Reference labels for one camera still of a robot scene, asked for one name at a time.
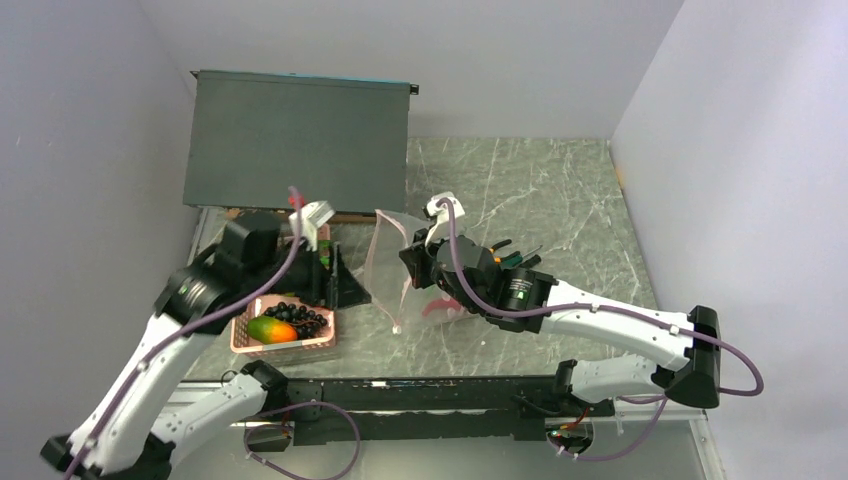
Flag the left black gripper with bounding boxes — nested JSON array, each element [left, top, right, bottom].
[[245, 238, 371, 310]]

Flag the clear zip top bag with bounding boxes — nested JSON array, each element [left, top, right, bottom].
[[361, 209, 471, 335]]

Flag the red chili pepper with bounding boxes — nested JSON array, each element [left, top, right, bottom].
[[421, 298, 464, 322]]

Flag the long green pepper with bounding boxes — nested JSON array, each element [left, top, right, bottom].
[[317, 240, 332, 269]]

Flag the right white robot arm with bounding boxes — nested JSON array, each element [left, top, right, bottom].
[[398, 230, 721, 415]]

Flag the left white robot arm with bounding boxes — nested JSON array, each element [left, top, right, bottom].
[[40, 202, 333, 479]]

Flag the black grape bunch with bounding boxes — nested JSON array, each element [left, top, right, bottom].
[[264, 302, 329, 340]]

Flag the pink plastic basket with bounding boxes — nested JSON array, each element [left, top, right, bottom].
[[229, 222, 338, 356]]

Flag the green orange mango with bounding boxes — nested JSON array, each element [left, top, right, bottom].
[[246, 316, 299, 345]]

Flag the dark grey server box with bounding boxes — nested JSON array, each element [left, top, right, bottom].
[[183, 70, 419, 215]]

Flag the orange handled pliers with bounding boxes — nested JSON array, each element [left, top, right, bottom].
[[489, 239, 513, 263]]

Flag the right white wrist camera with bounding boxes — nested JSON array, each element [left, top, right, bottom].
[[424, 191, 465, 245]]

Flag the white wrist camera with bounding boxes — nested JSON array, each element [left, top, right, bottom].
[[424, 191, 465, 245], [288, 187, 336, 251]]

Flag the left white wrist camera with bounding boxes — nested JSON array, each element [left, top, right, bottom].
[[288, 187, 336, 251]]

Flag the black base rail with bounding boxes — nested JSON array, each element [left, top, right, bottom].
[[246, 375, 621, 446]]

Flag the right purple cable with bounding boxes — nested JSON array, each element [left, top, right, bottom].
[[440, 197, 765, 464]]

